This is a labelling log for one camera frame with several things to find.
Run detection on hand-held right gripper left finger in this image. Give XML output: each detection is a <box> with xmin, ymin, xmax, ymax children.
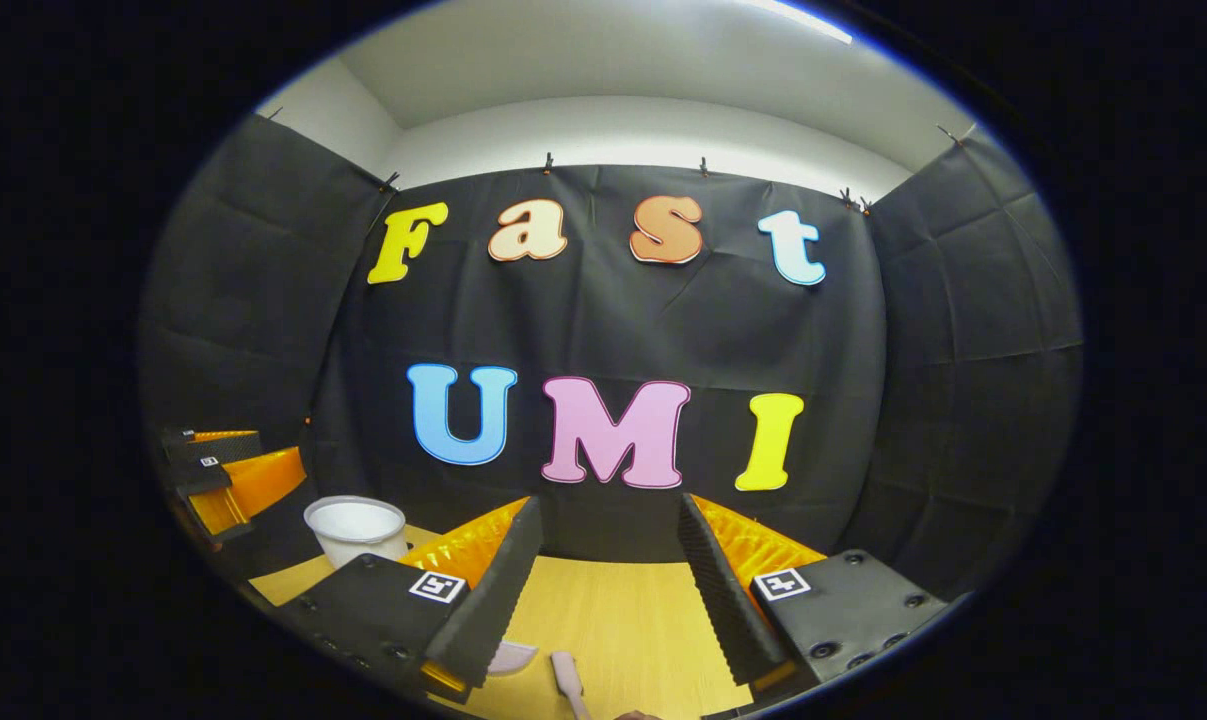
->
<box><xmin>278</xmin><ymin>495</ymin><xmax>545</xmax><ymax>703</ymax></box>

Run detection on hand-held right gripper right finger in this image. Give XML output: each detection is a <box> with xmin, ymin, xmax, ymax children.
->
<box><xmin>677</xmin><ymin>492</ymin><xmax>956</xmax><ymax>703</ymax></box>

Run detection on lavender plastic dustpan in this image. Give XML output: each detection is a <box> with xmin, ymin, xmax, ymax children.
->
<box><xmin>487</xmin><ymin>640</ymin><xmax>540</xmax><ymax>677</ymax></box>

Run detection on wooden desktop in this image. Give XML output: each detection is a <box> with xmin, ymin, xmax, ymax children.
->
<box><xmin>248</xmin><ymin>525</ymin><xmax>764</xmax><ymax>720</ymax></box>

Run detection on black backdrop cloth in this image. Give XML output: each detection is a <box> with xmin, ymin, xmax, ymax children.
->
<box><xmin>138</xmin><ymin>112</ymin><xmax>1084</xmax><ymax>601</ymax></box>

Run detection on row of black cloth clips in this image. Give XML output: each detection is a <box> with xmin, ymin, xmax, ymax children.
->
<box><xmin>263</xmin><ymin>105</ymin><xmax>969</xmax><ymax>216</ymax></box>

